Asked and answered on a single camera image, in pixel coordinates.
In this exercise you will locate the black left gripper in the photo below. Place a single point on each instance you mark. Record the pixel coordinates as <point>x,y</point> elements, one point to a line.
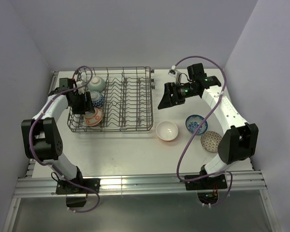
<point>86,106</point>

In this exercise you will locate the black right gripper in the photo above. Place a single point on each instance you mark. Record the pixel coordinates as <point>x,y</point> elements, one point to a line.
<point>167,100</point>

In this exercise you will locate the orange geometric pattern bowl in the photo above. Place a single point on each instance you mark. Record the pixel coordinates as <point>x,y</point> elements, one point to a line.
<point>97,99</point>

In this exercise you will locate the orange floral pattern bowl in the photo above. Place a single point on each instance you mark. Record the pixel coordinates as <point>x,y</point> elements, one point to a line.
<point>93,119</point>

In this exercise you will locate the pale green bowl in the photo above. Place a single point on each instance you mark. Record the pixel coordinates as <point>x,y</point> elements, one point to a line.
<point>96,84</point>

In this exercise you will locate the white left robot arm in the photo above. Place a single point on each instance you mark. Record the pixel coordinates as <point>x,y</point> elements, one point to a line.
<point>41,137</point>

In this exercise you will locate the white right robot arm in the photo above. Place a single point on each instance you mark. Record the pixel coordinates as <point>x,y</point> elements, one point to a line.
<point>239,139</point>

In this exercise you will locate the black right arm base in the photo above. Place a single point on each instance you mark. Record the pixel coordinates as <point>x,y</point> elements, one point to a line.
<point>207,183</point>

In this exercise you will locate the blue floral bowl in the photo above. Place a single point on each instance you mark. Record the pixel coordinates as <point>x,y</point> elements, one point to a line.
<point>192,122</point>

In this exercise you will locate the plain white bowl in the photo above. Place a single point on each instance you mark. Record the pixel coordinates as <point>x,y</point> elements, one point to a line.
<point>166,131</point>

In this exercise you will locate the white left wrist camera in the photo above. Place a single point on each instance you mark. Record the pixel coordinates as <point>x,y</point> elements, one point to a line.
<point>82,87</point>

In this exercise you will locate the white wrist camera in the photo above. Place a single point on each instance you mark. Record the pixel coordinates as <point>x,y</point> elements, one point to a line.
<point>173,72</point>
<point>82,87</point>

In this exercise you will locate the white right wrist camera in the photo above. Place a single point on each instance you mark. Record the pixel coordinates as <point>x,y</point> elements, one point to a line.
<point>173,72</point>

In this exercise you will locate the grey wire dish rack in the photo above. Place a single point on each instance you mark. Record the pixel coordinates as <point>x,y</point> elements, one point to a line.
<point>128,104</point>

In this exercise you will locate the aluminium mounting rail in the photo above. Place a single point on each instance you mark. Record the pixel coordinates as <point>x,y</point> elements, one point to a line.
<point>139,185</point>

